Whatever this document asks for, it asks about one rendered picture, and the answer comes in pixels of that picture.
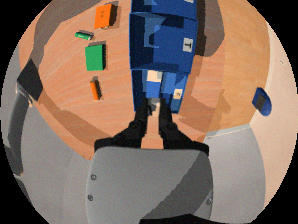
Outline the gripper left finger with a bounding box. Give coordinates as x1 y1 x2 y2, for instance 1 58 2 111
94 97 148 153

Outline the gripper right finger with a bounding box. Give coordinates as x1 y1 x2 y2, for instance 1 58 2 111
158 98 209 156

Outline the dark blue rack of bins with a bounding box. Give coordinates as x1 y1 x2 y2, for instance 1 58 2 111
129 0 198 114

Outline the green flat block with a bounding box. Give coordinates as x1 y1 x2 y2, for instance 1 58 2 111
85 44 105 71

